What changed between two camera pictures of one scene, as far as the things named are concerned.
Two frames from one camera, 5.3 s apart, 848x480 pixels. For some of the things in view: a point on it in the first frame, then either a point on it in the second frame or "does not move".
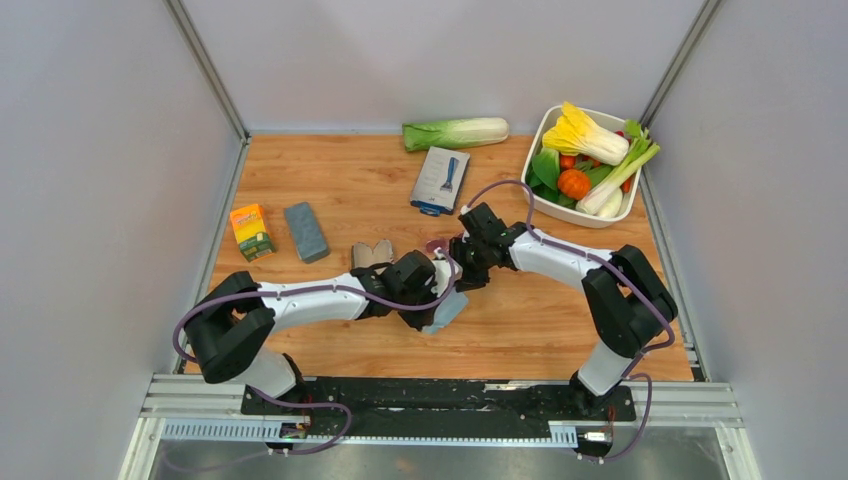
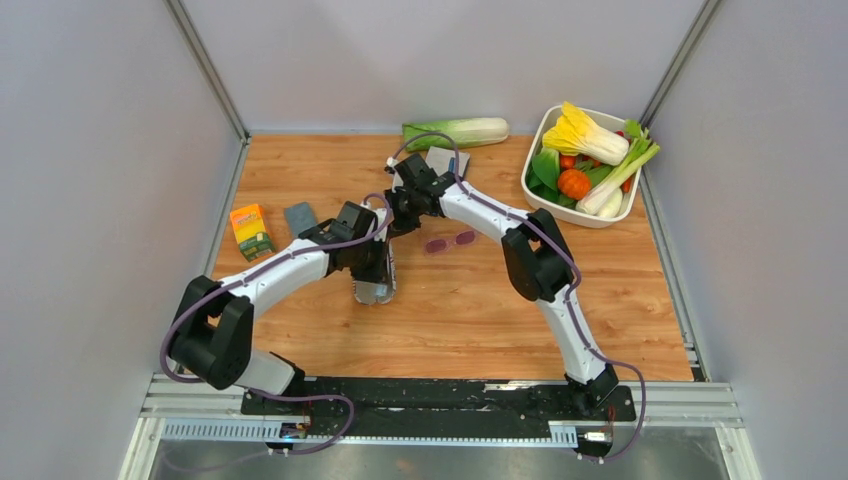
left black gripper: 422,320 → 379,272
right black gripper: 469,279 → 400,224
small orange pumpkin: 574,184 does not move
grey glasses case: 306,234 does not move
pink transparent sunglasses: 432,244 does not move
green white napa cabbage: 453,132 does not move
